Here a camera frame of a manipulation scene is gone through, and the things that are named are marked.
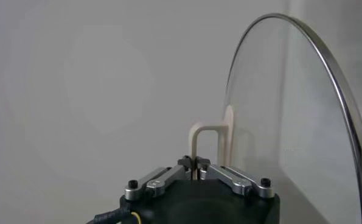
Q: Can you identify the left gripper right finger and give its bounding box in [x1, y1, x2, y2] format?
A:
[195, 155, 275, 200]

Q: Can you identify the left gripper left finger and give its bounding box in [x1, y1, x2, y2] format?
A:
[124, 155, 193, 201]

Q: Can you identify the glass lid with cream handle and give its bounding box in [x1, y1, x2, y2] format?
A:
[188, 12, 362, 224]

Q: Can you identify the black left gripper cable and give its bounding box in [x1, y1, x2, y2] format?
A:
[86, 206, 142, 224]

